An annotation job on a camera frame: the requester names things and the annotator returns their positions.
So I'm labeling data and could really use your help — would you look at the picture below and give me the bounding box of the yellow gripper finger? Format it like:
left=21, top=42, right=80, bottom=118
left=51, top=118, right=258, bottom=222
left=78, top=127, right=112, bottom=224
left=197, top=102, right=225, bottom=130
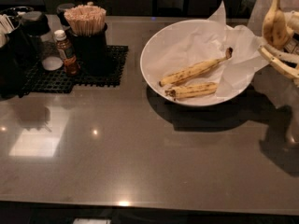
left=285, top=11, right=299, bottom=35
left=258, top=44, right=299, bottom=86

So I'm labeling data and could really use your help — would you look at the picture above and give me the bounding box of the long stemmed spotted banana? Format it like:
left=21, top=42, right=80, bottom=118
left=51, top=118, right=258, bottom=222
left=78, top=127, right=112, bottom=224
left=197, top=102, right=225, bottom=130
left=159, top=48, right=233, bottom=87

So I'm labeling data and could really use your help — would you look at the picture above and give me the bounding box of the white bowl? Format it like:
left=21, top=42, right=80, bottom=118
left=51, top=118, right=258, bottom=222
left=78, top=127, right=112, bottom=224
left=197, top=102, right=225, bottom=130
left=139, top=19, right=255, bottom=107

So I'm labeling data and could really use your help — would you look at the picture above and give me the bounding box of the white paper liner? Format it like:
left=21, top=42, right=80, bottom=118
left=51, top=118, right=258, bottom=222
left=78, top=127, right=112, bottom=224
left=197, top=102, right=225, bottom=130
left=144, top=0, right=270, bottom=105

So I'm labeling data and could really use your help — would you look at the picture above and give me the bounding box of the black menu stand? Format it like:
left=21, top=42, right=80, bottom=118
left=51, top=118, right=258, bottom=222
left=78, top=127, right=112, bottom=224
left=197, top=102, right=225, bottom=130
left=284, top=36, right=299, bottom=55

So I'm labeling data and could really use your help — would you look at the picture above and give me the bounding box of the black chopstick cup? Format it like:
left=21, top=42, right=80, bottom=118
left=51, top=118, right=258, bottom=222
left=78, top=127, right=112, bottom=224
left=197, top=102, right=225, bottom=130
left=67, top=25, right=109, bottom=76

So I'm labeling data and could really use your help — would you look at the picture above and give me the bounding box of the wooden chopsticks bundle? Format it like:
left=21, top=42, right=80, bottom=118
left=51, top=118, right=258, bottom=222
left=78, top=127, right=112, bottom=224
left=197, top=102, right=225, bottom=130
left=64, top=4, right=107, bottom=36

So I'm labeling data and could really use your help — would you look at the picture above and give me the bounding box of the small brown sauce bottle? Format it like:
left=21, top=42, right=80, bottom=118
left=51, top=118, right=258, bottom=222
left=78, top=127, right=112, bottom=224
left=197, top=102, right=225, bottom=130
left=54, top=30, right=80, bottom=77

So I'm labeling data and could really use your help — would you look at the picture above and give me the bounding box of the dark jar behind chopsticks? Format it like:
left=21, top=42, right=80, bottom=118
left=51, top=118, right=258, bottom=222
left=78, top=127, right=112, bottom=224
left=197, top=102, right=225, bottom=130
left=56, top=3, right=75, bottom=26

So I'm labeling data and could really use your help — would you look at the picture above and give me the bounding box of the black grid mat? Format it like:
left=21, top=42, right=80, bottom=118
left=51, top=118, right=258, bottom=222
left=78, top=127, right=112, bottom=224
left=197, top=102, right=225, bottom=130
left=19, top=45, right=129, bottom=97

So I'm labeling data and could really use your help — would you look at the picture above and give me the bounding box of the glass shaker black lid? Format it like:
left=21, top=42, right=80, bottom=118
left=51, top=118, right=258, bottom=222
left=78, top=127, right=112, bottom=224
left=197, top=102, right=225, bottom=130
left=21, top=11, right=63, bottom=71

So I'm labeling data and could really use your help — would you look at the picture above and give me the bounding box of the black container at left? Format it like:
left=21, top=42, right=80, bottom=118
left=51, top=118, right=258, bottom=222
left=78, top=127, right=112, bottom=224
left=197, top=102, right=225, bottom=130
left=0, top=8, right=36, bottom=97

